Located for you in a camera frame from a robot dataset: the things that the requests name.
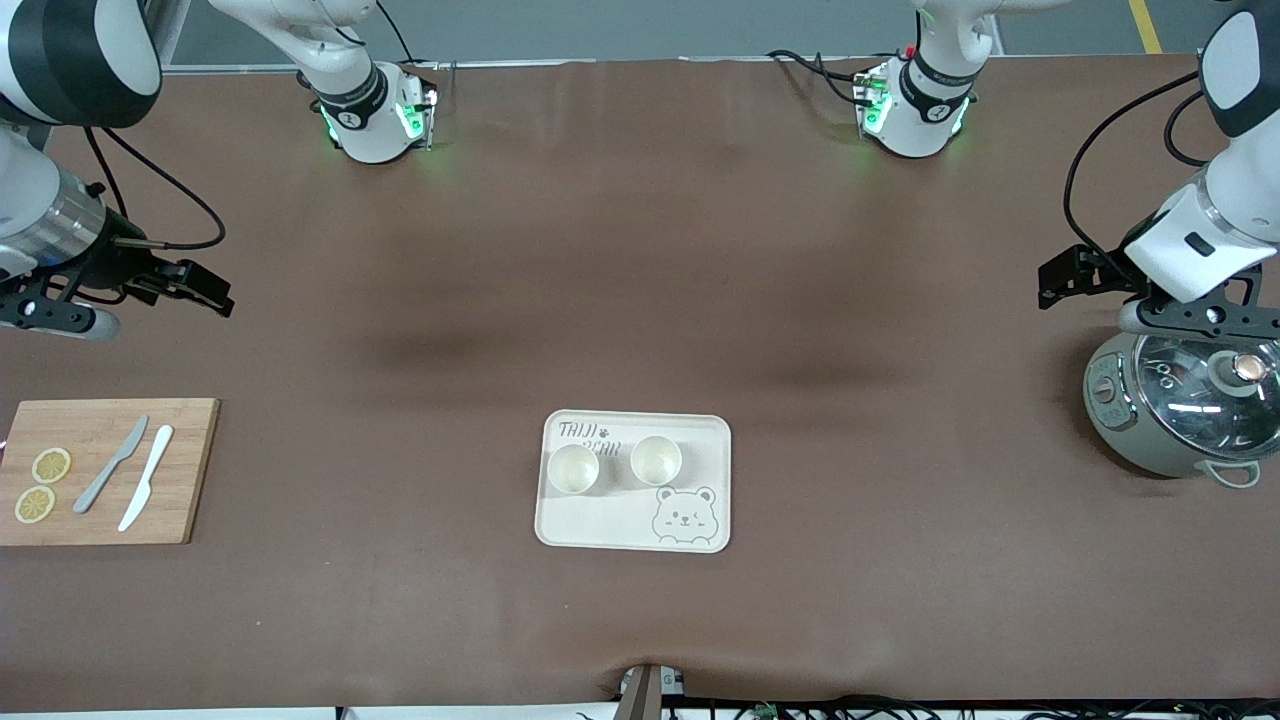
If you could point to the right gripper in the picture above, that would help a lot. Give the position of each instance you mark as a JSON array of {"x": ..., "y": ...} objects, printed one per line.
[{"x": 118, "y": 267}]

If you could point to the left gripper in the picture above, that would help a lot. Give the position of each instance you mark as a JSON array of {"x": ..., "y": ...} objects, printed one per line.
[{"x": 1103, "y": 270}]

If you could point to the white IKEA cup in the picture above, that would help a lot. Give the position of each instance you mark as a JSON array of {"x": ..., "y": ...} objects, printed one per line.
[
  {"x": 573, "y": 470},
  {"x": 656, "y": 462}
]

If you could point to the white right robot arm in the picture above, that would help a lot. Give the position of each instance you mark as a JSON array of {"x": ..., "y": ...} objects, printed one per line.
[{"x": 30, "y": 180}]

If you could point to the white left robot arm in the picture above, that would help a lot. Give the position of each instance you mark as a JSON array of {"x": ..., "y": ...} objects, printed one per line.
[{"x": 1250, "y": 190}]

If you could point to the glass pot lid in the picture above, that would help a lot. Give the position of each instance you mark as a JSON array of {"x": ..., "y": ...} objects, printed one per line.
[{"x": 1190, "y": 400}]

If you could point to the grey-green electric cooking pot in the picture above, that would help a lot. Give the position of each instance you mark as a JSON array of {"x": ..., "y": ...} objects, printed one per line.
[{"x": 1130, "y": 440}]

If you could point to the grey plastic knife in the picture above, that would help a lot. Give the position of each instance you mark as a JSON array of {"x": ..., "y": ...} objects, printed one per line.
[{"x": 110, "y": 465}]

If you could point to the white plastic knife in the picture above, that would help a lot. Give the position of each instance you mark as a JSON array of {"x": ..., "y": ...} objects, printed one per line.
[{"x": 145, "y": 478}]

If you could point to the lemon slice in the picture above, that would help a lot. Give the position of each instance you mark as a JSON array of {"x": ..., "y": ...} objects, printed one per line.
[
  {"x": 51, "y": 465},
  {"x": 35, "y": 504}
]

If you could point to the bamboo cutting board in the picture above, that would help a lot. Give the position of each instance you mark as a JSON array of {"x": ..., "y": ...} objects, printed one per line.
[{"x": 100, "y": 520}]

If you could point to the brown table cover mat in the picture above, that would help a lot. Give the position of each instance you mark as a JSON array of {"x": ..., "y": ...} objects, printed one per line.
[{"x": 640, "y": 250}]

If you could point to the cream tray with bear print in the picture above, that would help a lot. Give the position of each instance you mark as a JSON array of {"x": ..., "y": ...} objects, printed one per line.
[{"x": 620, "y": 520}]

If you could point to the table edge clamp bracket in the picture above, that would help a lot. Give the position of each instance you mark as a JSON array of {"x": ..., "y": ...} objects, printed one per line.
[{"x": 640, "y": 700}]

